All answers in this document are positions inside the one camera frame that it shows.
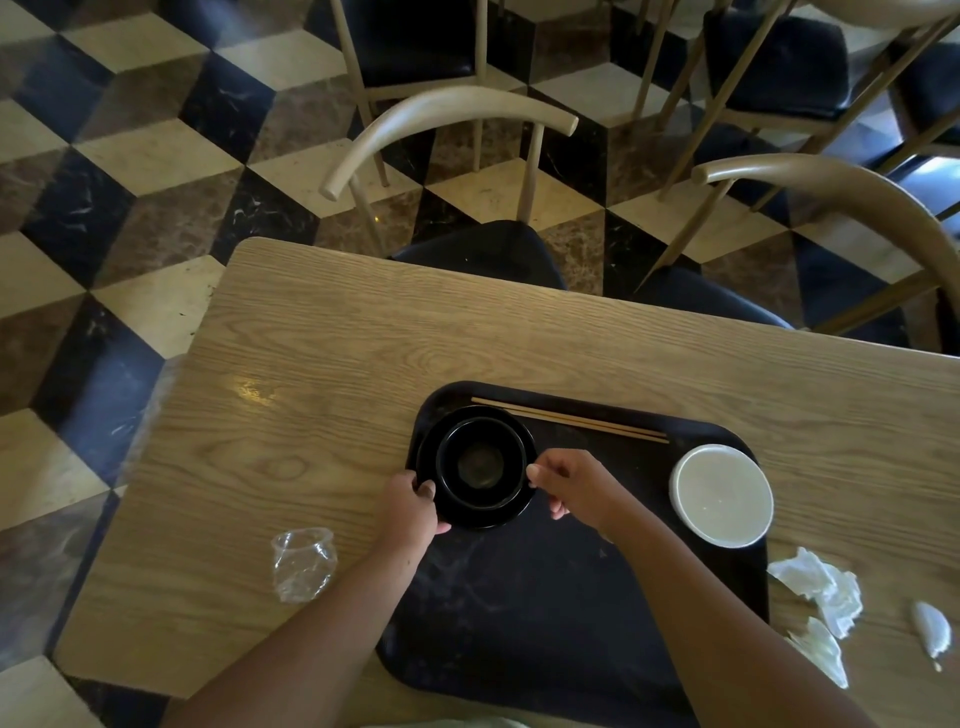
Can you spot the person's right hand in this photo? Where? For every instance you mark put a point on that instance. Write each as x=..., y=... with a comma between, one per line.
x=589, y=487

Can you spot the person's left hand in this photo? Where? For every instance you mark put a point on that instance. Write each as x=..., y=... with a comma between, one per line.
x=401, y=510

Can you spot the person's left thumb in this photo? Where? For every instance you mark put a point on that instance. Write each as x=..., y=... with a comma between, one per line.
x=426, y=490

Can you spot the person's right thumb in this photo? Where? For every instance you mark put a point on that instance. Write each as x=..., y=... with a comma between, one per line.
x=541, y=474

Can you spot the black round plate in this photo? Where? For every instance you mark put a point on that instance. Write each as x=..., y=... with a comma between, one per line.
x=517, y=506

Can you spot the person's right forearm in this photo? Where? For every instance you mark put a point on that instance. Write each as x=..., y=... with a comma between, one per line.
x=712, y=622

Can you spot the person's left forearm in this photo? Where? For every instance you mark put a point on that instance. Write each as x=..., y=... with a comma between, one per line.
x=315, y=645

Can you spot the wooden chopstick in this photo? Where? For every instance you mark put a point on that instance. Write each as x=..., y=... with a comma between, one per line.
x=570, y=427
x=570, y=420

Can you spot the black bowl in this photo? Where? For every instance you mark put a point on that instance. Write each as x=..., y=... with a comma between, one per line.
x=480, y=465

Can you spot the black plastic tray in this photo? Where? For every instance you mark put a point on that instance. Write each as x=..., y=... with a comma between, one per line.
x=540, y=600

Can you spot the crumpled clear plastic cup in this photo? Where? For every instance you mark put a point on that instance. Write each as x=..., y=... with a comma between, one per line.
x=304, y=562

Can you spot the white round bowl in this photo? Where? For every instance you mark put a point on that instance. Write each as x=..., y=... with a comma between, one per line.
x=721, y=495

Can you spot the wooden chair with black seat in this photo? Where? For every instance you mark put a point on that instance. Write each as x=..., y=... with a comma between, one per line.
x=772, y=60
x=862, y=195
x=934, y=90
x=405, y=37
x=480, y=251

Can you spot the large crumpled white tissue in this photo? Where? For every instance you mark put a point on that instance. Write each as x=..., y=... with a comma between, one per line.
x=825, y=585

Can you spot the flat crumpled white tissue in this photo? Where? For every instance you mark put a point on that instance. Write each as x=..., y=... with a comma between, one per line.
x=821, y=649

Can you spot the small white crumpled wrapper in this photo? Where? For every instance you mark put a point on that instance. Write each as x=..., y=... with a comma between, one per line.
x=930, y=622

